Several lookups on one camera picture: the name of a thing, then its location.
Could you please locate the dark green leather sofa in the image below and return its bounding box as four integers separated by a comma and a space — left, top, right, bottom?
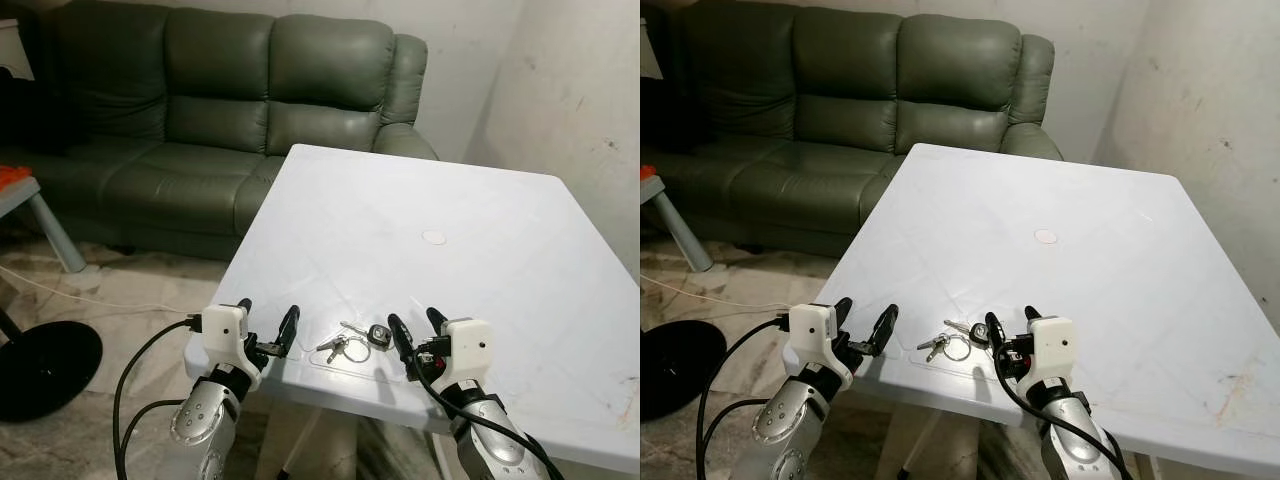
640, 0, 1064, 259
0, 0, 441, 263

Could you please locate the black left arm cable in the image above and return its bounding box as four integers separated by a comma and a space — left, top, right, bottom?
696, 317, 793, 480
112, 317, 203, 480

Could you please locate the black round stand base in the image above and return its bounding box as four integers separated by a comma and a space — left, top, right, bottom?
0, 322, 104, 423
640, 320, 728, 421

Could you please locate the thin white floor cable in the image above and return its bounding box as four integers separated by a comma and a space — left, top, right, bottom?
640, 272, 791, 312
0, 264, 201, 314

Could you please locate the white plastic table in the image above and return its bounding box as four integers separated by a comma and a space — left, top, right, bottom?
782, 142, 1280, 480
183, 143, 641, 480

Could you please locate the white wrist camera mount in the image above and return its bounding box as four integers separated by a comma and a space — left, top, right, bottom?
198, 306, 267, 391
788, 302, 857, 387
438, 318, 494, 387
1026, 317, 1077, 387

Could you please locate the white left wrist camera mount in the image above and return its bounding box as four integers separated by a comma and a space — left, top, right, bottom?
788, 302, 857, 387
198, 306, 267, 391

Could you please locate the key bunch with black fob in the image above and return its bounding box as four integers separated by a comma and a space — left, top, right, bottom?
916, 314, 1001, 363
316, 320, 391, 364

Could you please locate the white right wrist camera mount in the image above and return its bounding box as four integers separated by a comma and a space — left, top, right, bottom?
1026, 317, 1077, 387
438, 318, 494, 387

